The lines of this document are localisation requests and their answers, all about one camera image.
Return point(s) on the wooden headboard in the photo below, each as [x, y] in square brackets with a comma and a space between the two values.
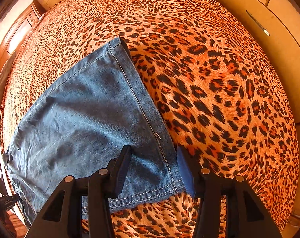
[19, 29]

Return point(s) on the wooden wardrobe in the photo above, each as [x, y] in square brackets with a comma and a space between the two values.
[275, 24]

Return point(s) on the grey pillow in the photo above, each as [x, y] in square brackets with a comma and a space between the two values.
[5, 73]

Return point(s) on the leopard print bedspread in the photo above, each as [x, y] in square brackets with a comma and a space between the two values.
[216, 90]

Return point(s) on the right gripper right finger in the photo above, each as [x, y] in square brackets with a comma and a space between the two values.
[200, 183]

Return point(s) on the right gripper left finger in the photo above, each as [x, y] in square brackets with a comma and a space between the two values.
[106, 183]

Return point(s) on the blue denim jeans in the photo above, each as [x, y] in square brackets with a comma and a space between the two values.
[81, 122]

